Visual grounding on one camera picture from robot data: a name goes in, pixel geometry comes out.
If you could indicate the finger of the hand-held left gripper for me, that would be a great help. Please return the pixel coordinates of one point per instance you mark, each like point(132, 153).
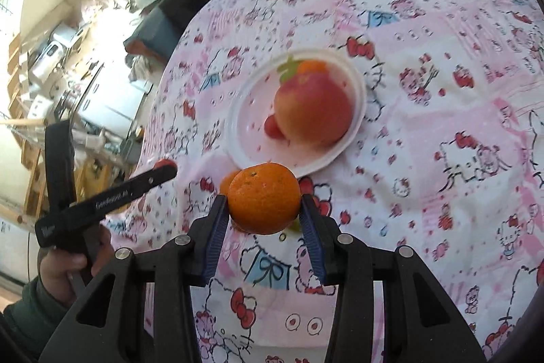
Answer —
point(155, 181)

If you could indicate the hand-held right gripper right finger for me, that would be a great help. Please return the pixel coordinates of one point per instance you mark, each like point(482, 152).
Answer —
point(312, 244)

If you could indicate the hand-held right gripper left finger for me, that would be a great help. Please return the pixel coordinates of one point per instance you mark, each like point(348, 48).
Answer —
point(214, 239)

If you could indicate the red strawberry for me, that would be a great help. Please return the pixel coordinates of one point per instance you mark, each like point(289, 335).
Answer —
point(272, 127)
point(163, 164)

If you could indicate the large orange tangerine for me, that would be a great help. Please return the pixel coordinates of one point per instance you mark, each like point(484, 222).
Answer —
point(263, 197)

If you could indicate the pink strawberry-print plate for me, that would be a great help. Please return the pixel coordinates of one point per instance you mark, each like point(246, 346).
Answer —
point(250, 125)

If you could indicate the red apple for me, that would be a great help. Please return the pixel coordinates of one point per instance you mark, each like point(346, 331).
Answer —
point(310, 108)

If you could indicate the small orange tangerine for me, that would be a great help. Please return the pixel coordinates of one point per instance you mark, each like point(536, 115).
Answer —
point(312, 66)

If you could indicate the person's left forearm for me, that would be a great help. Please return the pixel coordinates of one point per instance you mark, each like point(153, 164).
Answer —
point(29, 320)

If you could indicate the person's left hand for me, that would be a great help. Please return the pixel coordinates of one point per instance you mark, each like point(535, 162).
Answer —
point(63, 265)

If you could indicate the white kitchen cabinet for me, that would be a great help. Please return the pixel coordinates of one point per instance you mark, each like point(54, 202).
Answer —
point(110, 91)

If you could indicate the light laundry pile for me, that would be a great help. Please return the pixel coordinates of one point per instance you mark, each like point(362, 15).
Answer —
point(140, 68)

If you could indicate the white wall appliance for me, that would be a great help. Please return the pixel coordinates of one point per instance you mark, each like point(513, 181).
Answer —
point(49, 52)

